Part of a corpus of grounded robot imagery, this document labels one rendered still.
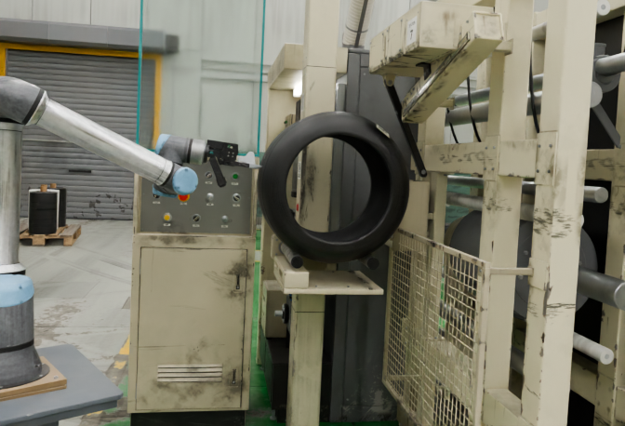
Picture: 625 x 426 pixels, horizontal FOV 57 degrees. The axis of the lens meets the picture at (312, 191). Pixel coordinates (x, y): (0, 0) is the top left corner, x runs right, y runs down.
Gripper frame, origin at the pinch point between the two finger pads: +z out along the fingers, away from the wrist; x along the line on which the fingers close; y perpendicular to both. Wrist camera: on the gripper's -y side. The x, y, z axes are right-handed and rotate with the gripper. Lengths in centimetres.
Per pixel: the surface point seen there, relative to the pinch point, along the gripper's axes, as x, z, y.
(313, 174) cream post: 26.2, 25.2, 0.9
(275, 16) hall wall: 895, 51, 283
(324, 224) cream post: 26.2, 33.1, -19.4
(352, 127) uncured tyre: -11.3, 30.0, 19.6
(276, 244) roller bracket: 23.7, 14.2, -30.1
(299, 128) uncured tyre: -9.2, 11.3, 16.0
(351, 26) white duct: 77, 40, 78
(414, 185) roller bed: 19, 67, 3
